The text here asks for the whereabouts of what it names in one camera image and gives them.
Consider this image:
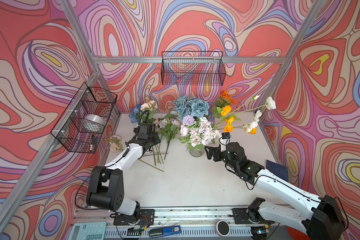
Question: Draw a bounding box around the clear ribbed glass vase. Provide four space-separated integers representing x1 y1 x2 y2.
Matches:
189 147 205 158

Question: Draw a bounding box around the blue hydrangea flower stem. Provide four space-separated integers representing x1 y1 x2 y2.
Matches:
129 104 142 124

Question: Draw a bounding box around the yellow orange poppy stem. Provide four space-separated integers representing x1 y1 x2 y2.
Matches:
216 110 263 135

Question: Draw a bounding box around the white flower spray stem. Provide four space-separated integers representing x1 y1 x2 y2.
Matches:
215 97 277 135

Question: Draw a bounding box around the dusty blue rose bunch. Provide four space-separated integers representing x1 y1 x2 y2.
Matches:
174 96 210 121

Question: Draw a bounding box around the orange gerbera flower stem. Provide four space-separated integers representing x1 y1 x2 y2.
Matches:
212 90 235 119

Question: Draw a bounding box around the pink lilac hydrangea bunch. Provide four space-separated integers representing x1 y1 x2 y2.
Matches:
179 115 222 151

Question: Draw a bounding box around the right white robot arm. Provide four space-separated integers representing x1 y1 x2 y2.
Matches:
205 142 349 240

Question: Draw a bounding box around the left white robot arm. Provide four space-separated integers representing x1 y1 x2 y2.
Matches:
86 123 161 216

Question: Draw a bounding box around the pale pink rose stem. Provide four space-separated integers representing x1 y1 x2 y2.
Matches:
105 135 166 172

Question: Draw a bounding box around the dark blue book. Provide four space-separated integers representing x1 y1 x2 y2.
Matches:
266 160 289 182

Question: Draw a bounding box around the silver tape roll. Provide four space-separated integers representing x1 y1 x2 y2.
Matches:
83 114 106 133

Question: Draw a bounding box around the round pink black speaker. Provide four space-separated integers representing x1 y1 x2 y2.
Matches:
215 220 230 237

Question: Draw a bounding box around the blue black handheld device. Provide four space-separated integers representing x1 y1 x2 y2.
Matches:
149 226 182 239

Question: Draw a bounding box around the red cup with markers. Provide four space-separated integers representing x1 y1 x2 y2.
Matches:
286 227 310 240

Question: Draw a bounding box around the light blue calculator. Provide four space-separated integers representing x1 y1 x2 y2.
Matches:
68 222 107 240

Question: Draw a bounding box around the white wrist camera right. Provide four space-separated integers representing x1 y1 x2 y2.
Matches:
219 132 231 152

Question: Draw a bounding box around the black wire basket left wall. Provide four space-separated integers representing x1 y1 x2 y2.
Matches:
51 83 118 154

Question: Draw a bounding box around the black wire basket wall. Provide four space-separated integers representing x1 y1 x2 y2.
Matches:
51 83 118 154
161 50 226 86

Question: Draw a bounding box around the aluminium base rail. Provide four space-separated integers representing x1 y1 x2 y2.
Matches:
73 203 313 229

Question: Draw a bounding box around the black wire basket back wall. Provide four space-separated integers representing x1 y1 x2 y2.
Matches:
161 50 226 86

